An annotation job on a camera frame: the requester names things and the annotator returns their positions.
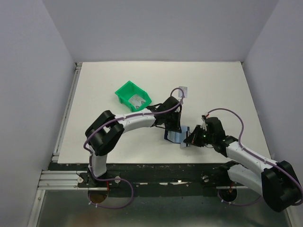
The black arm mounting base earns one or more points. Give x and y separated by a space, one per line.
160 180

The aluminium front frame rail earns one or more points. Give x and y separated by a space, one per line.
52 181

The green plastic bin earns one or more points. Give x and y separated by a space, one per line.
128 90

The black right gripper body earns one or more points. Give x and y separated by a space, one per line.
200 137

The aluminium table edge rail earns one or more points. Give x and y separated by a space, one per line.
56 151

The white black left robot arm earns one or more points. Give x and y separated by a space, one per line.
104 133

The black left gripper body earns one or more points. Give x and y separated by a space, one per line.
172 122

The blue leather card holder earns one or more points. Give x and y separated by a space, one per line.
177 137

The grey striped credit card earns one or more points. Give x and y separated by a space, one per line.
184 145

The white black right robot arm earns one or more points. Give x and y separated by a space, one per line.
275 181

